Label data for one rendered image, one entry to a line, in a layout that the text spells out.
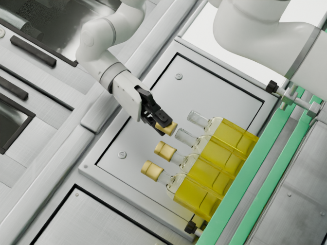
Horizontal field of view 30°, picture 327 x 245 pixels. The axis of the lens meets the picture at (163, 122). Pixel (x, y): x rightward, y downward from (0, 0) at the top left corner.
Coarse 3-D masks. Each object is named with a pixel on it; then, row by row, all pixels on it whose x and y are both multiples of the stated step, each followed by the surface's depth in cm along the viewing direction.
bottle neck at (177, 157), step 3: (174, 153) 141; (177, 153) 142; (180, 153) 142; (174, 156) 141; (177, 156) 141; (180, 156) 141; (183, 156) 141; (171, 159) 141; (174, 159) 141; (177, 159) 141; (180, 159) 141; (174, 162) 142; (177, 162) 141; (180, 162) 141
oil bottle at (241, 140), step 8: (208, 120) 146; (216, 120) 145; (224, 120) 145; (208, 128) 144; (216, 128) 144; (224, 128) 144; (232, 128) 144; (240, 128) 144; (216, 136) 143; (224, 136) 143; (232, 136) 143; (240, 136) 143; (248, 136) 144; (256, 136) 144; (232, 144) 143; (240, 144) 142; (248, 144) 143; (248, 152) 142
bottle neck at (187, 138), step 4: (180, 128) 145; (180, 132) 144; (184, 132) 144; (188, 132) 145; (176, 136) 144; (180, 136) 144; (184, 136) 144; (188, 136) 144; (192, 136) 144; (180, 140) 145; (184, 140) 144; (188, 140) 144; (192, 140) 144; (188, 144) 144; (192, 144) 144
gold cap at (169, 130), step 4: (156, 124) 145; (172, 124) 145; (176, 124) 145; (160, 128) 145; (164, 128) 145; (168, 128) 144; (172, 128) 144; (164, 132) 145; (168, 132) 145; (172, 132) 147
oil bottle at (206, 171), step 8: (184, 160) 140; (192, 160) 139; (200, 160) 140; (208, 160) 140; (184, 168) 139; (192, 168) 139; (200, 168) 139; (208, 168) 139; (216, 168) 139; (192, 176) 139; (200, 176) 138; (208, 176) 138; (216, 176) 138; (224, 176) 138; (232, 176) 138; (208, 184) 137; (216, 184) 137; (224, 184) 137; (224, 192) 137
